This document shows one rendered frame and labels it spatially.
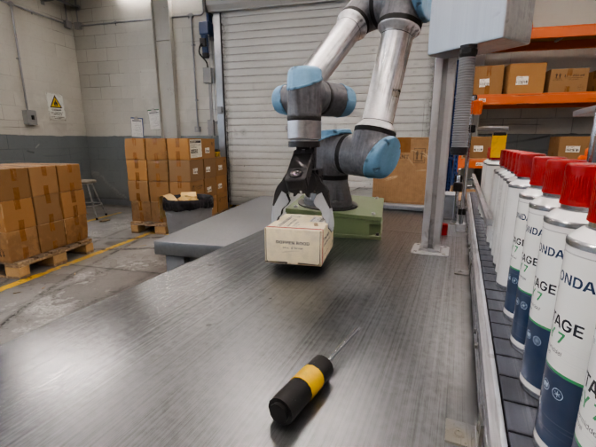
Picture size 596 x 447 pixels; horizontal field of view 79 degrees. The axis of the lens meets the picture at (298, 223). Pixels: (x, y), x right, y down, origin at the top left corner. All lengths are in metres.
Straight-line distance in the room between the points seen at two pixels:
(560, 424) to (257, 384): 0.29
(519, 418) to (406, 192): 1.26
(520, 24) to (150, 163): 4.22
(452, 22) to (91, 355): 0.86
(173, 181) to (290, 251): 3.83
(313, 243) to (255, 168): 4.96
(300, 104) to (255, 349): 0.50
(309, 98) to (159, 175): 3.92
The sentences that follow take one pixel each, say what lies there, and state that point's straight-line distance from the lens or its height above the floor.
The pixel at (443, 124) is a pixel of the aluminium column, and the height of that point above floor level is 1.14.
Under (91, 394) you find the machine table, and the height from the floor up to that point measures 0.83.
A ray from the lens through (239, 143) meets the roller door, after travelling 5.75.
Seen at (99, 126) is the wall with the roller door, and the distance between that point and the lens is 7.30.
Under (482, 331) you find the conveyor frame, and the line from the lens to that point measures 0.51.
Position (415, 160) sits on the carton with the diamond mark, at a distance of 1.55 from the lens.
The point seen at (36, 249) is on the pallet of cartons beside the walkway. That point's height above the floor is 0.19.
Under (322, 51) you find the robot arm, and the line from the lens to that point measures 1.06.
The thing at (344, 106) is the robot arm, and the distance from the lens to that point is 0.89.
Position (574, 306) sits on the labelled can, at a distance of 0.30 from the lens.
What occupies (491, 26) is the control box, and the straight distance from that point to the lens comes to 0.84.
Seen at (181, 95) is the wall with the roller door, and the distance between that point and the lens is 6.38.
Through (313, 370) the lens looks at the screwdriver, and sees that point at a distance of 0.43.
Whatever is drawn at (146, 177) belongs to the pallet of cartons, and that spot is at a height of 0.68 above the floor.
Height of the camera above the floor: 1.10
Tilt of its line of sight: 13 degrees down
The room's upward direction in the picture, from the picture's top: straight up
